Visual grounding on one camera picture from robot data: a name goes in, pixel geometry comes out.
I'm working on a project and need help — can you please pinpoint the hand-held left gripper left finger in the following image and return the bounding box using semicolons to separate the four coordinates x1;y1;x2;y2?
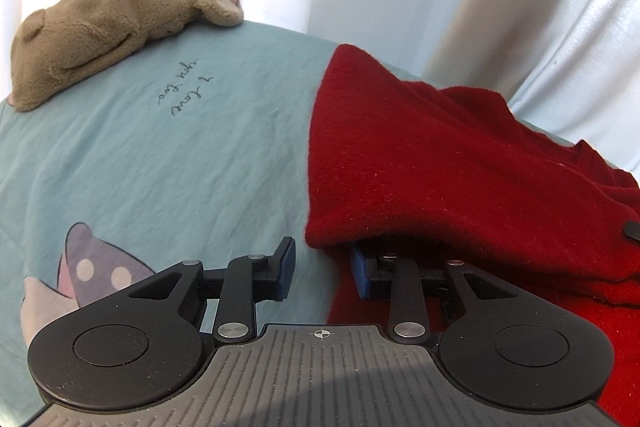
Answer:
127;236;298;346

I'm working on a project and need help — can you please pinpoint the light blue printed bed sheet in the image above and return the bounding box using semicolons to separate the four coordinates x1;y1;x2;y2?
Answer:
0;19;640;427

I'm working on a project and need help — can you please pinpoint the brown plush toy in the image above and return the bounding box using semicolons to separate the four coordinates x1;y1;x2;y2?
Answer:
11;0;245;112

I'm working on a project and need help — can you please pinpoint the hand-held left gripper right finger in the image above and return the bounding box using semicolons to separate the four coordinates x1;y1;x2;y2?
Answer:
349;243;508;347

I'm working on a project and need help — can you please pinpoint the red knit sweater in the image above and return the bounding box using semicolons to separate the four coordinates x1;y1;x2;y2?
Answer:
305;43;640;427

